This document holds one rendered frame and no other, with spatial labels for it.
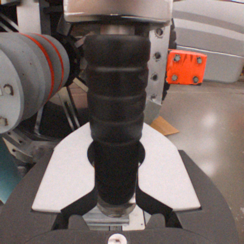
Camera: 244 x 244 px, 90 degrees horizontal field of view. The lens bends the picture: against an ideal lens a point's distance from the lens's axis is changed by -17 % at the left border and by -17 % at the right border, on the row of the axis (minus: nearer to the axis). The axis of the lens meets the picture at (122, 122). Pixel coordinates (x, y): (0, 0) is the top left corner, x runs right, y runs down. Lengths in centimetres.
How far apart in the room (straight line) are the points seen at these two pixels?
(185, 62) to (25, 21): 33
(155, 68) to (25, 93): 23
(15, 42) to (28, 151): 33
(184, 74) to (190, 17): 46
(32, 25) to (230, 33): 80
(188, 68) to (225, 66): 56
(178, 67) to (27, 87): 27
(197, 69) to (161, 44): 9
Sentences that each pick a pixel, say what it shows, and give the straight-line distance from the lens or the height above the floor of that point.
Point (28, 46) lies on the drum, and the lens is 23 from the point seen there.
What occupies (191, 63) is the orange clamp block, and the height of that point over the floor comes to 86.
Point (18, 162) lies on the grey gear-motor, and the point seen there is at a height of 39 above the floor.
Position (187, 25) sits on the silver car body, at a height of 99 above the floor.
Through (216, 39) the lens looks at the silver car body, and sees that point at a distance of 82.
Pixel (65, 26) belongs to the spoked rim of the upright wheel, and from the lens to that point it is 42.
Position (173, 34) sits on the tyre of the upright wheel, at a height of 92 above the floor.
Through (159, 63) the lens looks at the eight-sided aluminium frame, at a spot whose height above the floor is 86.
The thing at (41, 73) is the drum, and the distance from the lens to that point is 22.
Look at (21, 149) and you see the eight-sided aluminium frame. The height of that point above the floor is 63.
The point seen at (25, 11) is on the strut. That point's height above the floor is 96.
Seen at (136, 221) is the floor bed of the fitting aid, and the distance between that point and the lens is 89.
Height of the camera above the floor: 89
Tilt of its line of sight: 30 degrees down
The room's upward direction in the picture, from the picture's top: 2 degrees clockwise
